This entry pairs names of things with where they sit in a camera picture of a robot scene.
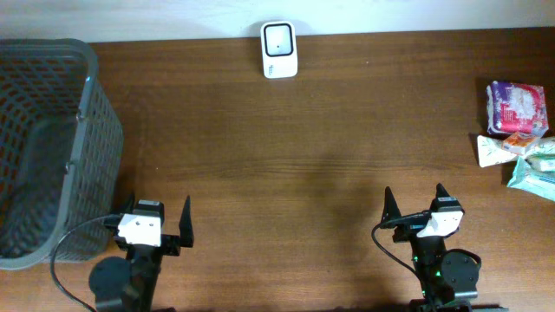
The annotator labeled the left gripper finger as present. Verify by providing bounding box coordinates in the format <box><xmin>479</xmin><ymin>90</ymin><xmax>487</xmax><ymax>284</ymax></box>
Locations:
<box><xmin>117</xmin><ymin>192</ymin><xmax>135</xmax><ymax>214</ymax></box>
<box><xmin>179</xmin><ymin>196</ymin><xmax>194</xmax><ymax>248</ymax></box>

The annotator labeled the red purple pad package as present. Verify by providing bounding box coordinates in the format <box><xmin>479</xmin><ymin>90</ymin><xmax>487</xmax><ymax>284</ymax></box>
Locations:
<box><xmin>486</xmin><ymin>81</ymin><xmax>549</xmax><ymax>137</ymax></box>

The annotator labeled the teal Kleenex tissue pack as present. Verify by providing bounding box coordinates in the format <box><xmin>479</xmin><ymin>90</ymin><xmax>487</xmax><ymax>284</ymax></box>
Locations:
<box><xmin>526</xmin><ymin>154</ymin><xmax>555</xmax><ymax>172</ymax></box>

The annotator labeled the mint green wipes pouch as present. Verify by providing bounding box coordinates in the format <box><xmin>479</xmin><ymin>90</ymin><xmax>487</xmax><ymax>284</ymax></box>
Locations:
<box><xmin>507</xmin><ymin>158</ymin><xmax>555</xmax><ymax>201</ymax></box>

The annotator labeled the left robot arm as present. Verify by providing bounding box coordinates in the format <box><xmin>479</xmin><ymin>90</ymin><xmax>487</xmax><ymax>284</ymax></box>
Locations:
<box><xmin>88</xmin><ymin>197</ymin><xmax>194</xmax><ymax>312</ymax></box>

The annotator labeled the white leaf-print tube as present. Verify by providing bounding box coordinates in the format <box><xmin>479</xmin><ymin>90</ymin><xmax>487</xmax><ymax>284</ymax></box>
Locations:
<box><xmin>477</xmin><ymin>135</ymin><xmax>554</xmax><ymax>167</ymax></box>

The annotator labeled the orange Kleenex tissue pack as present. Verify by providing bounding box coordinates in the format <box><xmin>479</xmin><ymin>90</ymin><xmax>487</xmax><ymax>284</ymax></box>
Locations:
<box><xmin>501</xmin><ymin>132</ymin><xmax>540</xmax><ymax>155</ymax></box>

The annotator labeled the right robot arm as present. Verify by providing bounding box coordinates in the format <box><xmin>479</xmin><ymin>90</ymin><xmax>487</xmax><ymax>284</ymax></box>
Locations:
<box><xmin>371</xmin><ymin>184</ymin><xmax>506</xmax><ymax>312</ymax></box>

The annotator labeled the white barcode scanner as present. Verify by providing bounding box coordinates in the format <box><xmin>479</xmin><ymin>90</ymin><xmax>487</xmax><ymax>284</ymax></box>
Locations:
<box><xmin>260</xmin><ymin>21</ymin><xmax>298</xmax><ymax>79</ymax></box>

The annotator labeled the grey plastic mesh basket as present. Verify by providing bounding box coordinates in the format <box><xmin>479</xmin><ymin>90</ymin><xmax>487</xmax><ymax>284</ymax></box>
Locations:
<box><xmin>1</xmin><ymin>39</ymin><xmax>124</xmax><ymax>270</ymax></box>

